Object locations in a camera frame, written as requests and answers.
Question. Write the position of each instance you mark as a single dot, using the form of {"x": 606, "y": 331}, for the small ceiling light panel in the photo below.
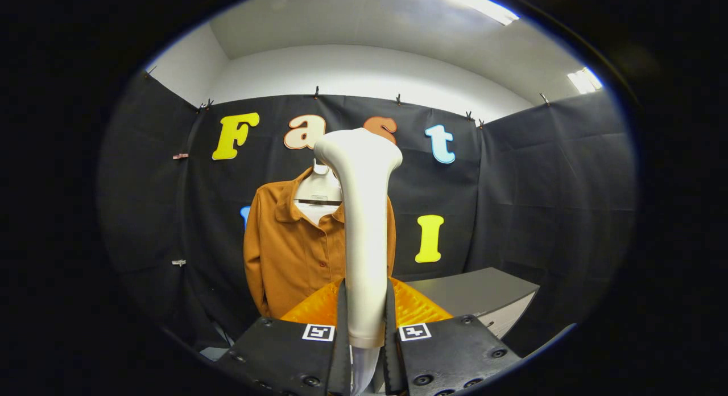
{"x": 584, "y": 80}

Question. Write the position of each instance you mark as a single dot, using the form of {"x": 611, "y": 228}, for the white mannequin torso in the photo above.
{"x": 318, "y": 185}

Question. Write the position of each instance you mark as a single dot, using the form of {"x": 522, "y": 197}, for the orange button shirt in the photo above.
{"x": 290, "y": 254}

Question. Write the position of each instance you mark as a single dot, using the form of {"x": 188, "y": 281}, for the grey cabinet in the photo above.
{"x": 472, "y": 291}

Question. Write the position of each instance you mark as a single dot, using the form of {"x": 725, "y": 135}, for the black backdrop cloth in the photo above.
{"x": 540, "y": 202}

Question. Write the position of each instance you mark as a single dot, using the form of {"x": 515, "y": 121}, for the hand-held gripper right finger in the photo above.
{"x": 391, "y": 350}

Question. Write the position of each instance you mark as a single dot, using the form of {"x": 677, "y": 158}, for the white garment steamer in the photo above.
{"x": 364, "y": 225}

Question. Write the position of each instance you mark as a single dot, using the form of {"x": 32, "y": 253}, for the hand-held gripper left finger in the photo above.
{"x": 343, "y": 350}

